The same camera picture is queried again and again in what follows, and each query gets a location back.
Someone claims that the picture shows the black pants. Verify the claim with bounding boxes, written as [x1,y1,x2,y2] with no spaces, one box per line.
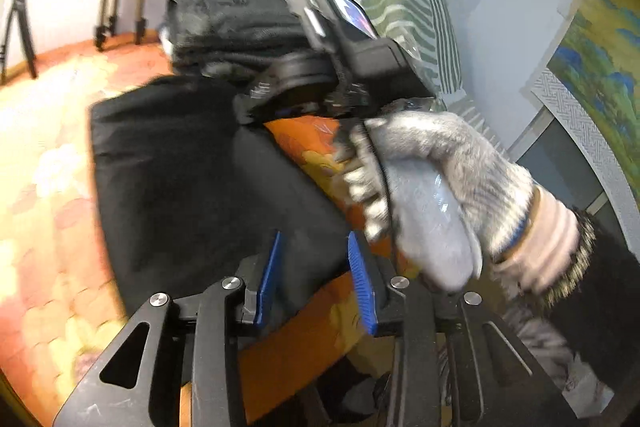
[89,74,396,358]

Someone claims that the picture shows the landscape painting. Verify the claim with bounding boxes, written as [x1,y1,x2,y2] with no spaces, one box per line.
[530,0,640,212]

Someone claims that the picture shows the small black tripod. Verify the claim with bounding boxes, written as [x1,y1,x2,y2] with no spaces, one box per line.
[0,0,39,86]

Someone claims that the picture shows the person's right hand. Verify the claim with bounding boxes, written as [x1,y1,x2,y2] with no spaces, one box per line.
[332,109,537,259]

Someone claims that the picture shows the person's right forearm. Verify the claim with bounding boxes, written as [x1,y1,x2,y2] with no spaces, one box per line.
[492,187,640,408]

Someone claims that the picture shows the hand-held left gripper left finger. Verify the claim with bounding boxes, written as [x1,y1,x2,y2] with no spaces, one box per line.
[52,231,286,427]

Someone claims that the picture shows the dark grey folded clothes pile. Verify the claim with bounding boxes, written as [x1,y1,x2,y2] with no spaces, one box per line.
[160,0,321,80]

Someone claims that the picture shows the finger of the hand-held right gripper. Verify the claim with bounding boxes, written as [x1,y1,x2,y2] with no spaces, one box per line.
[236,76,282,124]

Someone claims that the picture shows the orange floral bedspread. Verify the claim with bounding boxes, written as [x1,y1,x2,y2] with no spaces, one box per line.
[0,42,441,427]

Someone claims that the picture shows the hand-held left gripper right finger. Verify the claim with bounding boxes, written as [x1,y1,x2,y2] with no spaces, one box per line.
[347,231,581,427]

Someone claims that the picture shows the grey patterned cloth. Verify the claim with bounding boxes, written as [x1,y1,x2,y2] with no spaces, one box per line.
[440,307,617,427]

